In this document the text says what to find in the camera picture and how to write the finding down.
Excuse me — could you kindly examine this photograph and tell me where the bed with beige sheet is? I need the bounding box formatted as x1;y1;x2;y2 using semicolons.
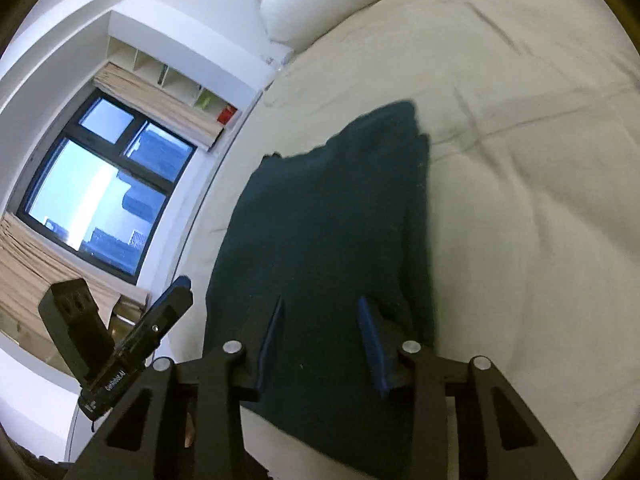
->
65;0;640;480

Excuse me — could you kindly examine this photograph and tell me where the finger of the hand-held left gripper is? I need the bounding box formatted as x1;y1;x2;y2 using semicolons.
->
144;275;195;342

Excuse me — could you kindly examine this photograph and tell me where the white pillow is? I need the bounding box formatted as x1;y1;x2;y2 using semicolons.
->
259;0;396;51

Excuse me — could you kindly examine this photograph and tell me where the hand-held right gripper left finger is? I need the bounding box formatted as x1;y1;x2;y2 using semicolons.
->
62;295;286;480

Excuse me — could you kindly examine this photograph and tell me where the white wall shelf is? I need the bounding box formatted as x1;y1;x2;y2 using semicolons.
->
107;35;242;126

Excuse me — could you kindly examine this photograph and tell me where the beige curtain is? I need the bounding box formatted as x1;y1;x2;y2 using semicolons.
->
92;62;225;150
0;212;151;376

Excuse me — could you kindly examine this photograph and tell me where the black framed window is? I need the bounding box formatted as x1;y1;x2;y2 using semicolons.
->
15;87;198;286

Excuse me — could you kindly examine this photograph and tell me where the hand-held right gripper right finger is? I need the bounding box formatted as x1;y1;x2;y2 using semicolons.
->
356;296;576;480

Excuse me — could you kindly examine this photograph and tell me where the dark green sweater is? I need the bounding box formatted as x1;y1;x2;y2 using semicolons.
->
205;101;437;479

